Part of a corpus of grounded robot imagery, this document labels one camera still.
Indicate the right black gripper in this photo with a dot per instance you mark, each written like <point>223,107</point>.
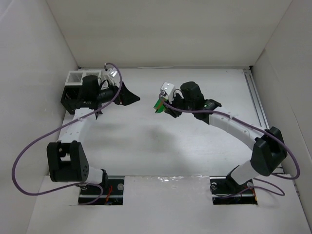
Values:
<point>171,108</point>

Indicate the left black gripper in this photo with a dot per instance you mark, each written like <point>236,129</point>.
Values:
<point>121,95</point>

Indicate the green and orange lego stack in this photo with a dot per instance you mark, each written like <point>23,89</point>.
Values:
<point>159,106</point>

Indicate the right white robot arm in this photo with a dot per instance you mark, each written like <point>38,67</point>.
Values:
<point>265,144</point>

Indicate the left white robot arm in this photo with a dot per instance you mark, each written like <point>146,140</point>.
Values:
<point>67,160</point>

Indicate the black slotted container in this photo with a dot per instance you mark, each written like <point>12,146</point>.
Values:
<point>71,97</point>

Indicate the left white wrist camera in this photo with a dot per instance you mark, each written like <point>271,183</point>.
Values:
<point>109,75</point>

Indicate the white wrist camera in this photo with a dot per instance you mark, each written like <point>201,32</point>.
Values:
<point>109,75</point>
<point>167,91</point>

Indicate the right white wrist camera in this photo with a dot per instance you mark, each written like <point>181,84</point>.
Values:
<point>167,91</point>

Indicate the aluminium rail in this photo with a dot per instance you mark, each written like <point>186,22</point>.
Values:
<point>255,98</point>

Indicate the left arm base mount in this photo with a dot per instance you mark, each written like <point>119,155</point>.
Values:
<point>110,196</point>

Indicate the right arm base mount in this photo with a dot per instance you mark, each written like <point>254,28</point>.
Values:
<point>226,194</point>

